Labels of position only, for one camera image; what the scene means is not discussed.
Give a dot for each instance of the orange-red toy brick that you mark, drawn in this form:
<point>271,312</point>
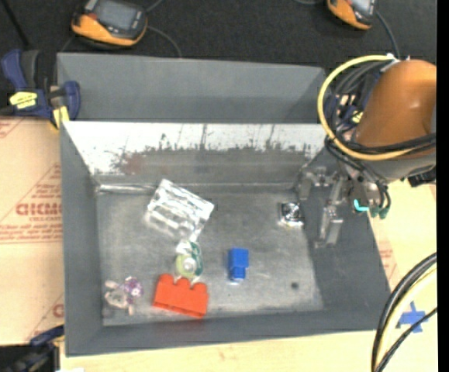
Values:
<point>181,297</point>

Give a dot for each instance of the blue toy block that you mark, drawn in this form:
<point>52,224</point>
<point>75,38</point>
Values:
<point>237,262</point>

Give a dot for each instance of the shiny round metal piece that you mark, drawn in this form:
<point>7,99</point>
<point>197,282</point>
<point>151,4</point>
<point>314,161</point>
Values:
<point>291,213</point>

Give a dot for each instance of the black cylinder on white bracket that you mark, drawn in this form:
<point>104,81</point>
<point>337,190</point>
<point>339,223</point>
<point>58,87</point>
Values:
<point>422,179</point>

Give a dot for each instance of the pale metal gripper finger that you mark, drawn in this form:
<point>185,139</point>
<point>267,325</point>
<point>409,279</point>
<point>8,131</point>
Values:
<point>312,180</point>
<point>332,223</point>

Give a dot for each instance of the grey metal bin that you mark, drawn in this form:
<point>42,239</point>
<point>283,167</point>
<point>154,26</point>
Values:
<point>255,246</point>

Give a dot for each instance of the purple and pink toy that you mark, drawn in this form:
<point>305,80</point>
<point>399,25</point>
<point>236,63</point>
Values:
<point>125,293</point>

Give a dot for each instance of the brown cardboard board red print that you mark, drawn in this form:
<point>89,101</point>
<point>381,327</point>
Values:
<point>22,227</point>

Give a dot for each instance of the clear plastic box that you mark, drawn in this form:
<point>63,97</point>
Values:
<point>179,209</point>

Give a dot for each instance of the green and white tape dispenser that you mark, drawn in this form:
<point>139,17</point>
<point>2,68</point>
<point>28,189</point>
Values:
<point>188,262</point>

